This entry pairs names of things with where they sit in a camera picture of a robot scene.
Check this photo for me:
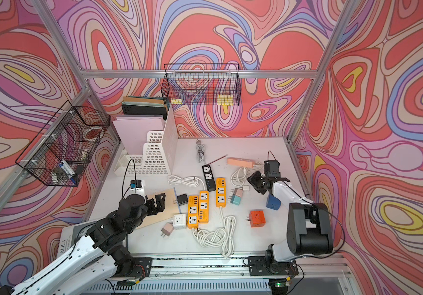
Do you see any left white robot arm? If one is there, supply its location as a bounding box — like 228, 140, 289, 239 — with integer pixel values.
0, 194, 166, 295

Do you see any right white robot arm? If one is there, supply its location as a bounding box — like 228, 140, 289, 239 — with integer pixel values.
247, 171, 334, 263

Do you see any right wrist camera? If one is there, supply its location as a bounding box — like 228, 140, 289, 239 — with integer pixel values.
264, 160, 281, 178

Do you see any white cube socket adapter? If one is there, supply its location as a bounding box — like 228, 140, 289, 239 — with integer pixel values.
173, 213, 188, 230

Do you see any grey bundled cable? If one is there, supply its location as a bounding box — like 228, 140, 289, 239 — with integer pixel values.
195, 139, 206, 163

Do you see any orange power strip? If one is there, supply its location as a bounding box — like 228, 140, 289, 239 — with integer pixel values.
216, 178, 226, 208

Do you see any pink small plug adapter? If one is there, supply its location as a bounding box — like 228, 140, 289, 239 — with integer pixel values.
161, 222, 174, 237

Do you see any teal plug adapter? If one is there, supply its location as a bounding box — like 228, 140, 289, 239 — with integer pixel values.
230, 194, 242, 205

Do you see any black charger plug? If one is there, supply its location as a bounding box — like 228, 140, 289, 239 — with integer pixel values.
174, 194, 189, 206

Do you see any black white magazine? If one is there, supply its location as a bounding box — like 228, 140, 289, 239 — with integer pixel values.
57, 221, 96, 258

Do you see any black power strip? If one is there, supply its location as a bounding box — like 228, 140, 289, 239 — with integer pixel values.
202, 165, 216, 192

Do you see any orange cube socket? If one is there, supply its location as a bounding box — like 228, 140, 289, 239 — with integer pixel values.
248, 210, 266, 228

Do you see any yellow power strip with adapters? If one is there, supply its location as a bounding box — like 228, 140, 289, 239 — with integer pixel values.
198, 191, 210, 224

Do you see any black wire basket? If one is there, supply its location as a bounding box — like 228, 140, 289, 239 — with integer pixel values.
161, 62, 242, 106
15, 102, 111, 187

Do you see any white plastic file organizer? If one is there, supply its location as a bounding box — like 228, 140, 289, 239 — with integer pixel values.
115, 108, 178, 176

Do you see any black wire basket left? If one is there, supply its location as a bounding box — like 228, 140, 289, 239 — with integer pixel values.
15, 102, 111, 187

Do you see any black wire basket back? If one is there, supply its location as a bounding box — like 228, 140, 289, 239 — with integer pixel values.
161, 62, 242, 106

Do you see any white coiled cable right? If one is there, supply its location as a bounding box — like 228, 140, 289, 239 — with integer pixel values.
191, 207, 237, 258

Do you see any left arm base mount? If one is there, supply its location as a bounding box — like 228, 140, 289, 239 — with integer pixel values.
114, 257, 153, 279

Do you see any blue cube socket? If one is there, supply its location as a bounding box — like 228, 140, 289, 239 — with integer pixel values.
266, 194, 282, 211

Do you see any dark books stack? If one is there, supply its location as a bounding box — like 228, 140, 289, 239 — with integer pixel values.
122, 96, 169, 120

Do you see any pink folder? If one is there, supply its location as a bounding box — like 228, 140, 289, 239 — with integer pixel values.
113, 115, 165, 156

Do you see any pink power strip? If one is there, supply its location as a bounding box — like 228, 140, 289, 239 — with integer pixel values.
227, 157, 255, 168

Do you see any white cable left strip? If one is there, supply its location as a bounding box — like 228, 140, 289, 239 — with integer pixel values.
230, 164, 264, 188

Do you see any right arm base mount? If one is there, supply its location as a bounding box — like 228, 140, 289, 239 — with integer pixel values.
245, 256, 299, 278

